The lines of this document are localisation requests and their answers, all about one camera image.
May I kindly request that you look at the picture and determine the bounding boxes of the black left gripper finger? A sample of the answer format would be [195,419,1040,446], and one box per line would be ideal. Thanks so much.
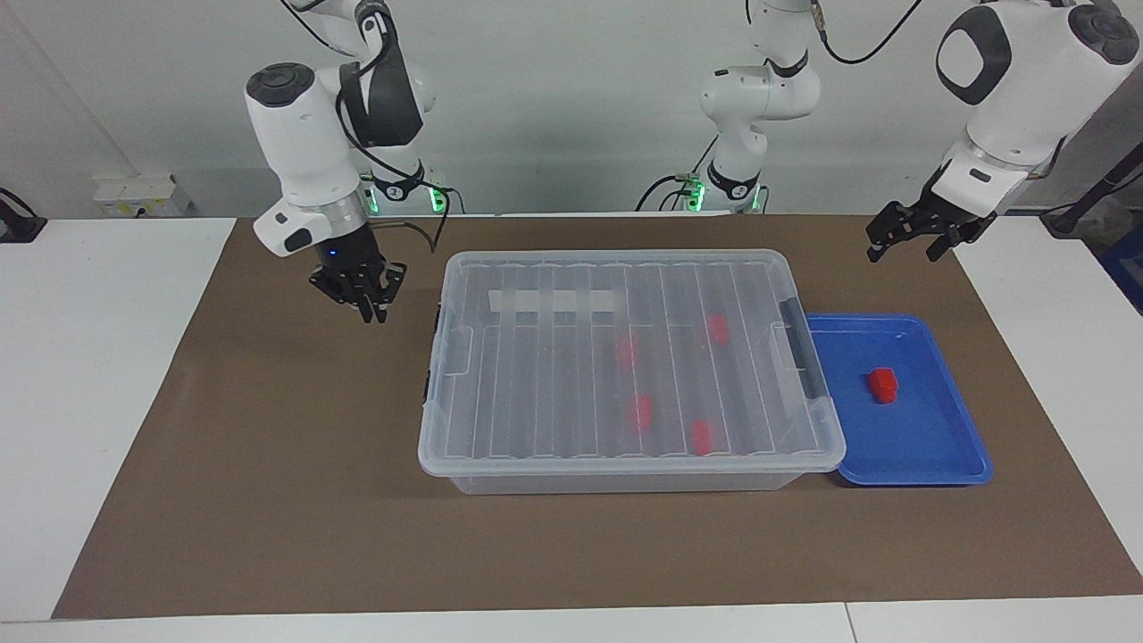
[925,223,970,263]
[864,201,930,263]

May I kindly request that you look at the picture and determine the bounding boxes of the black stand leg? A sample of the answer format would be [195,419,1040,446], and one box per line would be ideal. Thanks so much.
[1043,143,1143,238]

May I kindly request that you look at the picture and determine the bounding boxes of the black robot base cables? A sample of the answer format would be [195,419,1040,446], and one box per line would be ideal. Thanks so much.
[636,172,706,213]

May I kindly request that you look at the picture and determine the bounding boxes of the dark grey box latch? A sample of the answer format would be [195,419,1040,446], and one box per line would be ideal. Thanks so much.
[420,302,447,407]
[780,299,828,405]

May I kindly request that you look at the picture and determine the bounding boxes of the blue plastic tray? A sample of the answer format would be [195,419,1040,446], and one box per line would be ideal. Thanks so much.
[806,313,995,488]

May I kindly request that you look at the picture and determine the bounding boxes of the white wall power strip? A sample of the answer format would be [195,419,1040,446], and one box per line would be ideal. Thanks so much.
[92,171,192,219]

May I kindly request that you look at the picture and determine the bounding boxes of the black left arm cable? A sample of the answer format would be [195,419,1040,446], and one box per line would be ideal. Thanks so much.
[808,0,926,65]

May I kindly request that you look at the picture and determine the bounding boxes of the clear plastic box lid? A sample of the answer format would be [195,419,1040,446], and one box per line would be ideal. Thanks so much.
[418,249,847,478]

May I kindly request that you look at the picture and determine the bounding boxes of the grey rounded object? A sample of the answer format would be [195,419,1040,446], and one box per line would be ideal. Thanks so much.
[1076,195,1135,251]

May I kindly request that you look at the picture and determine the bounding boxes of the blue crate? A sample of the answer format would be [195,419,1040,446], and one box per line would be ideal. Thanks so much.
[1100,223,1143,315]

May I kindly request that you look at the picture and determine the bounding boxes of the brown table mat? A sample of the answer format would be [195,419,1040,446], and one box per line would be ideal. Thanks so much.
[52,214,1143,620]

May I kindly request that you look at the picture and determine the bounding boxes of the clear plastic storage box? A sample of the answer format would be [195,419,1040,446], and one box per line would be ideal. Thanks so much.
[420,250,845,496]

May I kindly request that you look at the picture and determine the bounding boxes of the black clamp object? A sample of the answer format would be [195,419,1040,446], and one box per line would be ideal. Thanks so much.
[0,188,48,244]

